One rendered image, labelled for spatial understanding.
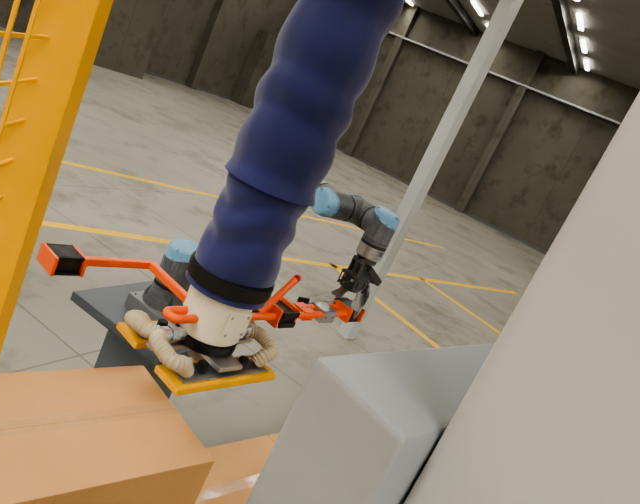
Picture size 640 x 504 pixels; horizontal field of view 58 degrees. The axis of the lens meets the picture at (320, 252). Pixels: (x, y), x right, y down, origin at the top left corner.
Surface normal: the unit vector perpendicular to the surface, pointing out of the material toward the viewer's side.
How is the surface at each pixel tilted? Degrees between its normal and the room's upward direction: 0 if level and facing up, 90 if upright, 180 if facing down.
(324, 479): 90
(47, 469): 0
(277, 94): 109
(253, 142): 101
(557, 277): 90
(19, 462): 0
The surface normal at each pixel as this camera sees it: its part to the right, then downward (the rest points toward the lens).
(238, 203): -0.43, 0.40
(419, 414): 0.40, -0.88
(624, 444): -0.65, -0.08
